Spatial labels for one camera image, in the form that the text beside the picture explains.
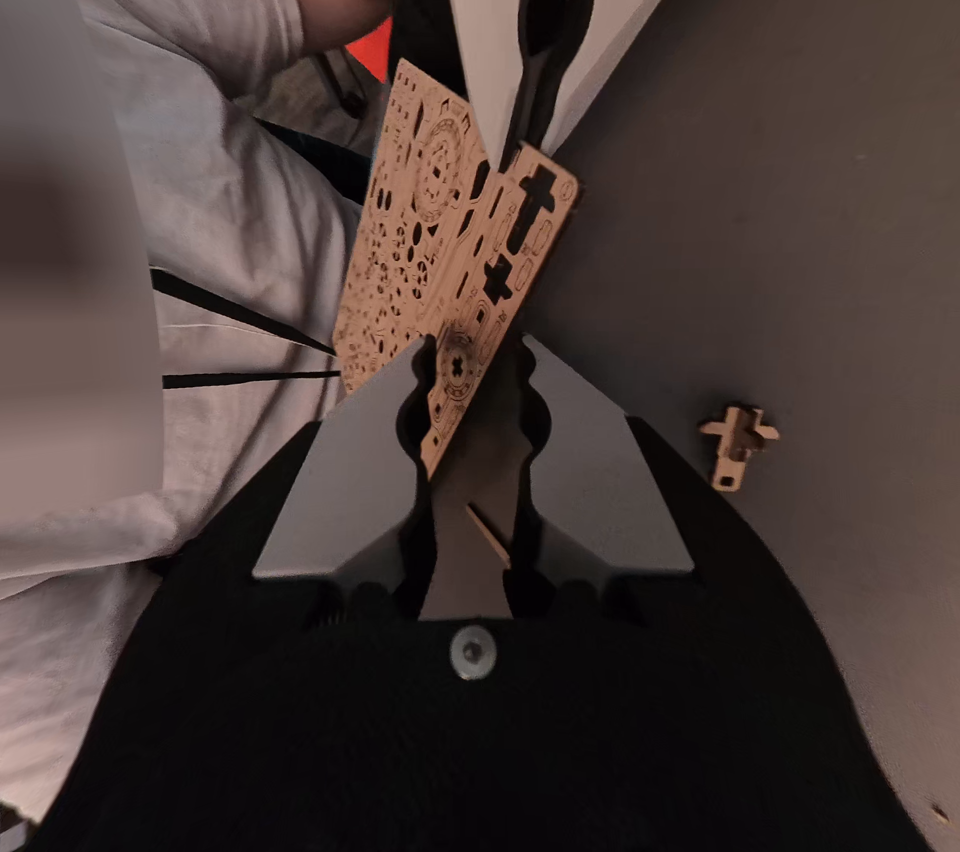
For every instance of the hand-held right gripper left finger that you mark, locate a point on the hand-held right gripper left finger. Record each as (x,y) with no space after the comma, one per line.
(337,492)

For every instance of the small cross-shaped wooden part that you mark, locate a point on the small cross-shaped wooden part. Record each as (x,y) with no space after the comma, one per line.
(739,443)

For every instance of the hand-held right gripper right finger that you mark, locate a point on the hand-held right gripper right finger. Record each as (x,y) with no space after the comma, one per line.
(600,492)

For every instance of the person in white shirt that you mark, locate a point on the person in white shirt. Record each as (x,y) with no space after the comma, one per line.
(247,282)

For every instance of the laser-cut wooden parts sheet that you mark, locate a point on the laser-cut wooden parts sheet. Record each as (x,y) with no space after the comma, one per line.
(442,244)

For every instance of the orange plastic piece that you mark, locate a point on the orange plastic piece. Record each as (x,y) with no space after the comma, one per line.
(375,53)

